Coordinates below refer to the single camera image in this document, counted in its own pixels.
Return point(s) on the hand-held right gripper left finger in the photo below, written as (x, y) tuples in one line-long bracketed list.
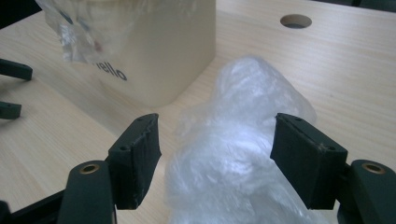
[(137, 158)]

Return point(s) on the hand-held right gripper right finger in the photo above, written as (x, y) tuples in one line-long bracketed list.
[(308, 161)]

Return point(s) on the clear plastic bag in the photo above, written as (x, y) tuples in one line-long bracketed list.
[(74, 34), (236, 149)]

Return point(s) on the cream square plastic bin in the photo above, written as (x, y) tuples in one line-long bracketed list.
[(162, 46)]

